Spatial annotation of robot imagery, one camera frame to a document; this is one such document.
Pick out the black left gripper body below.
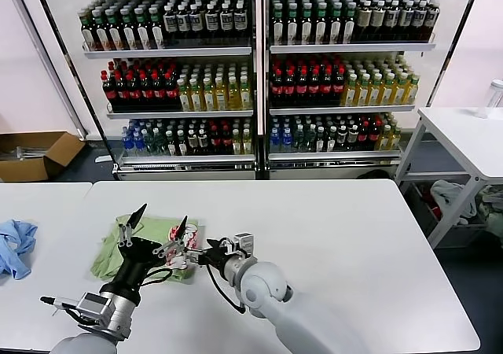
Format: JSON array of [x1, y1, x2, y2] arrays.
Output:
[[99, 235, 165, 301]]

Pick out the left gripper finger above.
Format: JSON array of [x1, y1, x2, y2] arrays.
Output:
[[152, 214, 189, 258], [117, 202, 148, 249]]

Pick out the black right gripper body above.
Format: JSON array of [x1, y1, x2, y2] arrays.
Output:
[[205, 250, 233, 277]]

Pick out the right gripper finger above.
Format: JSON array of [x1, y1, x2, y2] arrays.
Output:
[[182, 250, 209, 267], [206, 238, 237, 255]]

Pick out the light green t-shirt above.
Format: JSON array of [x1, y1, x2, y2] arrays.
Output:
[[90, 215, 207, 284]]

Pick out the crumpled blue cloth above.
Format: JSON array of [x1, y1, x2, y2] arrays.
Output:
[[0, 219, 39, 281]]

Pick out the open cardboard box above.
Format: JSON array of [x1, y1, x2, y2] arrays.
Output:
[[0, 131, 87, 184]]

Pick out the grey metal rods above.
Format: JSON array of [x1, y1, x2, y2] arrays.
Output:
[[0, 146, 47, 162]]

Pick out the grey metal drinks shelf unit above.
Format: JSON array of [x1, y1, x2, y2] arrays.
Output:
[[262, 0, 485, 182], [33, 0, 263, 182]]

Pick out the green-cap white-label tea bottle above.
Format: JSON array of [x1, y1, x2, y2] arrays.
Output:
[[314, 3, 329, 46], [328, 2, 343, 46], [106, 10, 124, 52], [79, 12, 97, 52], [120, 9, 138, 51], [285, 4, 299, 47], [270, 4, 285, 47], [134, 9, 152, 51], [148, 7, 166, 51], [93, 11, 110, 52], [299, 3, 314, 47], [342, 2, 357, 46]]

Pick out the dark bottle blue-white label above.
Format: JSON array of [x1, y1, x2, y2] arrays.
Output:
[[218, 2, 234, 42], [424, 0, 440, 42], [176, 4, 191, 43], [163, 6, 178, 43], [233, 2, 248, 42], [411, 0, 427, 42], [398, 1, 413, 42], [204, 3, 219, 42], [189, 4, 204, 42], [384, 2, 399, 42]]

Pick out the crumpled red cloth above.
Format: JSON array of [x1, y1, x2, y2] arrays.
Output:
[[417, 186, 445, 222]]

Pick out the crumpled grey cloth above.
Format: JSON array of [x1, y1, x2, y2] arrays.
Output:
[[429, 179, 479, 220]]

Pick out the dark grey storage crate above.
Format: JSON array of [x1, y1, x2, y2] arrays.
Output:
[[403, 180, 490, 249]]

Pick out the dark bottle beige label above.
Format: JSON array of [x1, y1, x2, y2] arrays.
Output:
[[356, 2, 372, 43], [370, 2, 386, 43]]

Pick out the white side table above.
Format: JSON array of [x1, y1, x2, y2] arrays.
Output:
[[394, 107, 503, 249]]

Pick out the crumpled pale green cloth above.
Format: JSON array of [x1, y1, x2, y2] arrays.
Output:
[[475, 184, 503, 249]]

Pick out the clear plastic jar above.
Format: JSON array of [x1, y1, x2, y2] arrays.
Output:
[[476, 79, 503, 119]]

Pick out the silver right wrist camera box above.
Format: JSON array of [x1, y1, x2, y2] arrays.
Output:
[[234, 233, 255, 253]]

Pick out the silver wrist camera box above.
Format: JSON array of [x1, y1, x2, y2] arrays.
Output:
[[76, 292, 116, 326], [234, 233, 255, 253]]

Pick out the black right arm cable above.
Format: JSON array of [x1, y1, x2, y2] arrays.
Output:
[[206, 267, 247, 314]]

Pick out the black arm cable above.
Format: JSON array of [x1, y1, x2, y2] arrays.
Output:
[[206, 267, 247, 314], [39, 295, 79, 318]]

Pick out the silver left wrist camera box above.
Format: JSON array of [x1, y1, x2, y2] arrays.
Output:
[[76, 292, 116, 326]]

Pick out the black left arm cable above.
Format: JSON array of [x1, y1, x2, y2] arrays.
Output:
[[39, 295, 79, 318]]

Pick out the grey wall post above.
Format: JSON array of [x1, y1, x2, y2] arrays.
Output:
[[9, 0, 87, 139]]

